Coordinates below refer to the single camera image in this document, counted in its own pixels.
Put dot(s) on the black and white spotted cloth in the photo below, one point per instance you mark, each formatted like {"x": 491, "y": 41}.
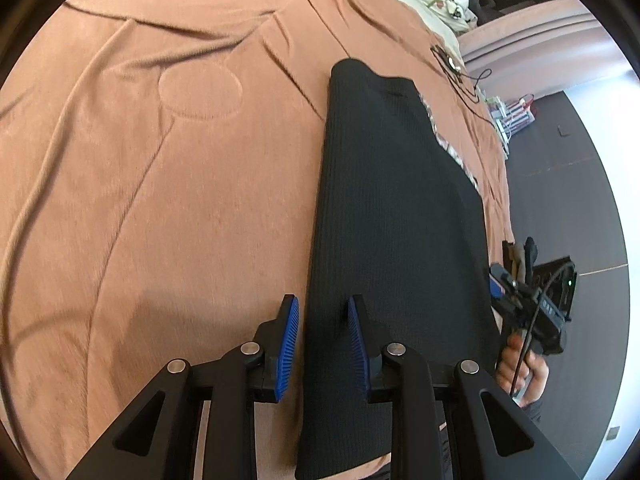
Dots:
{"x": 457, "y": 7}

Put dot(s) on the brown blanket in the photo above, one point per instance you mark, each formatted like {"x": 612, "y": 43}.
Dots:
{"x": 150, "y": 185}

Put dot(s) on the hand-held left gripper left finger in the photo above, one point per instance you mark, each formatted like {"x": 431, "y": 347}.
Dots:
{"x": 287, "y": 345}

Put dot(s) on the person's right hand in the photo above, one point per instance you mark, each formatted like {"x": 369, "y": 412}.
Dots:
{"x": 537, "y": 375}

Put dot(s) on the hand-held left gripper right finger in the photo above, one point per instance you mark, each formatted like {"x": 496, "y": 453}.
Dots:
{"x": 357, "y": 345}

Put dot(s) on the black t-shirt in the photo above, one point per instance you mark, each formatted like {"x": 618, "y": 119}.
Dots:
{"x": 400, "y": 210}

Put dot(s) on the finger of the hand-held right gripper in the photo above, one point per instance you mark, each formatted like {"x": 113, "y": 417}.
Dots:
{"x": 500, "y": 285}

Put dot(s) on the striped gift bag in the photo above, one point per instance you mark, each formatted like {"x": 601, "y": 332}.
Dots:
{"x": 515, "y": 115}

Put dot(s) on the pink curtain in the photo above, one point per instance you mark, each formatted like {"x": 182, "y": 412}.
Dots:
{"x": 525, "y": 45}

